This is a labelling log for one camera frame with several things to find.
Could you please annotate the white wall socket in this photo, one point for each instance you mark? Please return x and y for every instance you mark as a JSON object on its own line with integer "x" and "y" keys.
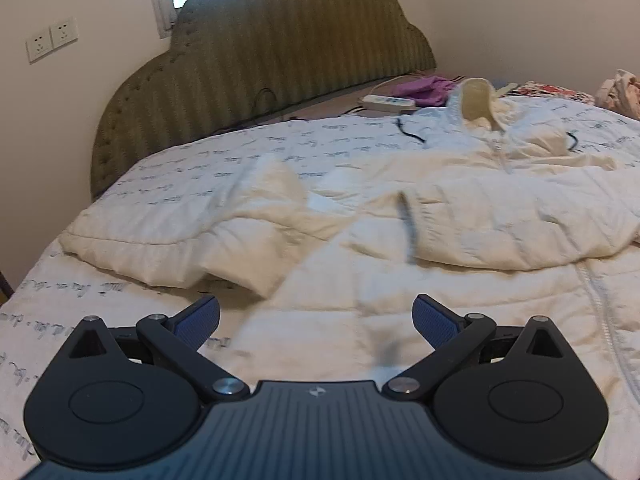
{"x": 64, "y": 31}
{"x": 40, "y": 46}

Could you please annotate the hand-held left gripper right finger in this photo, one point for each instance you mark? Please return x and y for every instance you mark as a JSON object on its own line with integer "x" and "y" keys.
{"x": 431, "y": 321}

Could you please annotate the red floral cloth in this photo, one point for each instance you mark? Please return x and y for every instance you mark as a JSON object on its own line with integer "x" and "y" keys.
{"x": 550, "y": 92}

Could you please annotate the pink beige cloth pile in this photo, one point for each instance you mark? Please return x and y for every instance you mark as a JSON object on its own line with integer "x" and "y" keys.
{"x": 622, "y": 92}

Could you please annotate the white puffer jacket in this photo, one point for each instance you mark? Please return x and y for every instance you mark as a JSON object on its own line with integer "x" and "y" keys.
{"x": 475, "y": 220}

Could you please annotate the purple cloth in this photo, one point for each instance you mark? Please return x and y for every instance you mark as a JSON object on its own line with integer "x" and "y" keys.
{"x": 425, "y": 89}

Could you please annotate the olive green padded headboard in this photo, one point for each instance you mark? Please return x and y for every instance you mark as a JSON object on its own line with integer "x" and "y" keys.
{"x": 260, "y": 60}

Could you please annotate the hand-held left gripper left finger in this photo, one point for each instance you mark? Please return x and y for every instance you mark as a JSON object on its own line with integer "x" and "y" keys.
{"x": 200, "y": 321}

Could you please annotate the white power strip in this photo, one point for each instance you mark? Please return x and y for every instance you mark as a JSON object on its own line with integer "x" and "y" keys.
{"x": 387, "y": 103}

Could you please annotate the white script-print quilt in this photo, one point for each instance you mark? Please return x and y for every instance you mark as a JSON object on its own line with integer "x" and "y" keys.
{"x": 175, "y": 160}

